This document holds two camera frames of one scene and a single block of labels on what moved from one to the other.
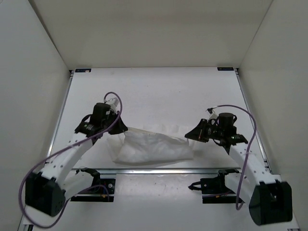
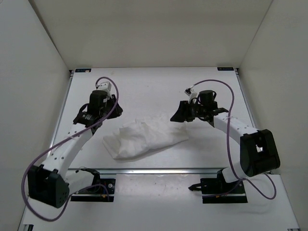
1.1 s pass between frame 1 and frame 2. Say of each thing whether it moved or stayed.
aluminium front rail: stayed
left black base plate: stayed
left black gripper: moved
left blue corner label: stayed
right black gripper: moved
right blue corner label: stayed
